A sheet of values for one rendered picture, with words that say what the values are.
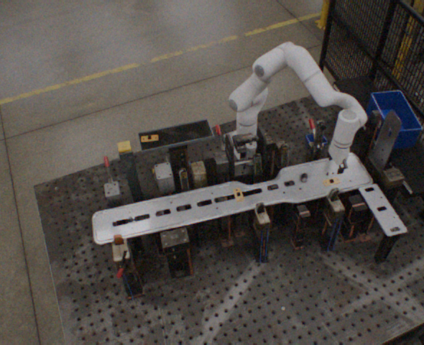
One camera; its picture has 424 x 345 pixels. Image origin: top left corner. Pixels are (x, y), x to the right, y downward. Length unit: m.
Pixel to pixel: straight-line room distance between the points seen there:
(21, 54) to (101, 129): 1.63
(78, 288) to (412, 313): 1.60
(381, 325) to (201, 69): 3.17
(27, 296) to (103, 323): 1.13
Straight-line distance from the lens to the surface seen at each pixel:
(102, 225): 2.13
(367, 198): 2.22
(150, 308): 2.21
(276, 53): 2.07
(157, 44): 5.04
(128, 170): 2.30
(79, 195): 2.68
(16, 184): 3.90
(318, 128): 2.23
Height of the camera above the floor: 2.69
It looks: 49 degrees down
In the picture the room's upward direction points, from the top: 3 degrees counter-clockwise
